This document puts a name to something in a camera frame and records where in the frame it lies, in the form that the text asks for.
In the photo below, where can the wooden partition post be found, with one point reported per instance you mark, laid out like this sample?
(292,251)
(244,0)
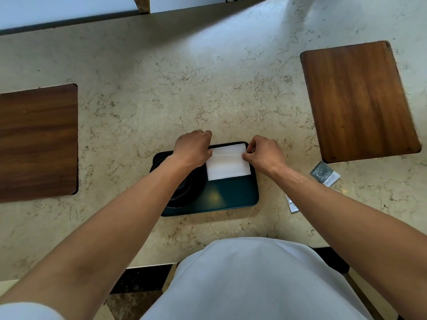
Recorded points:
(142,3)

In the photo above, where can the person's right thumb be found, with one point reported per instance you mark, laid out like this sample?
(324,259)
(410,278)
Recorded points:
(248,157)

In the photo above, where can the person's left forearm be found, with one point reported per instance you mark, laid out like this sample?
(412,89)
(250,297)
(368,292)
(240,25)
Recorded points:
(110,229)

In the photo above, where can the person's left hand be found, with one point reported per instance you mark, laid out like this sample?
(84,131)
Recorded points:
(190,148)

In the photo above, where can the black bowl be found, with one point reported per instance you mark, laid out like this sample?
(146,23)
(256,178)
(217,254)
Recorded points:
(186,193)

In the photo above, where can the person's right forearm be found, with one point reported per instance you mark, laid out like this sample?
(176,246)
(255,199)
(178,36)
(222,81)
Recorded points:
(350,223)

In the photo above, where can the person's left fingers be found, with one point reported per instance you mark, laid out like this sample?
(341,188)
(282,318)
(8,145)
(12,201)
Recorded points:
(202,135)

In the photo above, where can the person's right hand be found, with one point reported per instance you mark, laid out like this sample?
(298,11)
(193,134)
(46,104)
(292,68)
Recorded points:
(267,156)

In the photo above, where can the person's white shirt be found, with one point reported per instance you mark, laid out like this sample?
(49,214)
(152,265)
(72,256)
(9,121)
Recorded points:
(253,283)

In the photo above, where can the brown wooden placemat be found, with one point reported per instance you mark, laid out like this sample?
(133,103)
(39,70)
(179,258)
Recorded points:
(358,103)
(36,143)

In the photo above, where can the white napkin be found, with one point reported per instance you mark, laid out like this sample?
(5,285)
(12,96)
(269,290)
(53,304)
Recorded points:
(227,163)

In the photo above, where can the white paper packet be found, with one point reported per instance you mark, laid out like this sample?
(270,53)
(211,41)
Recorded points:
(292,205)

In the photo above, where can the grey printed packet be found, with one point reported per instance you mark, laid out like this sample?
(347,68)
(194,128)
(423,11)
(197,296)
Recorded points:
(324,173)

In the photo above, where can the white partition panel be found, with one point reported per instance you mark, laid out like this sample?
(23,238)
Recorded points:
(66,8)

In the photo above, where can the dark green tray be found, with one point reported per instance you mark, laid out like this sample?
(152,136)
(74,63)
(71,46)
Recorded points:
(230,193)

